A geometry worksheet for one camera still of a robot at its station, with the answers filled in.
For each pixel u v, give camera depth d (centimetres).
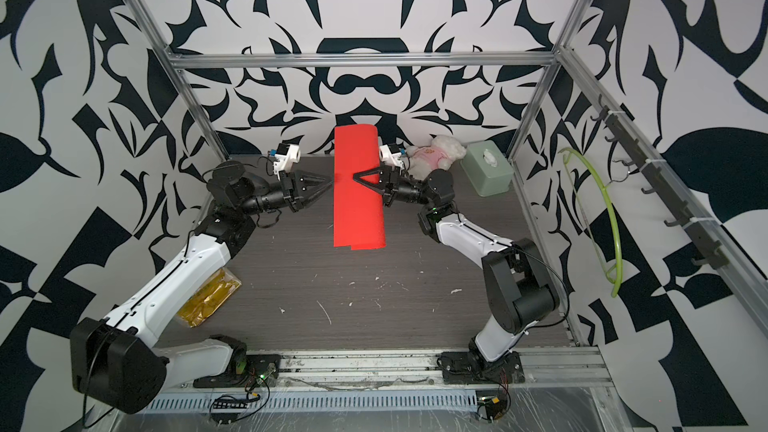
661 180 55
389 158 71
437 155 109
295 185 60
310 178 63
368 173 67
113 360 39
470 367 73
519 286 46
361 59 91
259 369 73
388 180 65
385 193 66
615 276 65
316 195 65
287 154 65
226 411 71
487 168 107
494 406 71
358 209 67
